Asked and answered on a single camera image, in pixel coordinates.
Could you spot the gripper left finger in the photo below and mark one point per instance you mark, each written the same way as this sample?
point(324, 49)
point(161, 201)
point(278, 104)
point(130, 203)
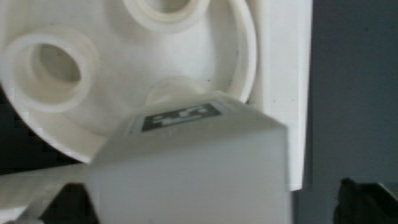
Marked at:
point(70, 209)

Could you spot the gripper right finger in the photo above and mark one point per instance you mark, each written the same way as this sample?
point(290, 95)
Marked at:
point(367, 203)

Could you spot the white stool leg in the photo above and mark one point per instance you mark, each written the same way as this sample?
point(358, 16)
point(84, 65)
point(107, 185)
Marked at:
point(191, 167)

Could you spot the white U-shaped fence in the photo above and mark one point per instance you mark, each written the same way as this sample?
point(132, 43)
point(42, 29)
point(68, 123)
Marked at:
point(278, 97)

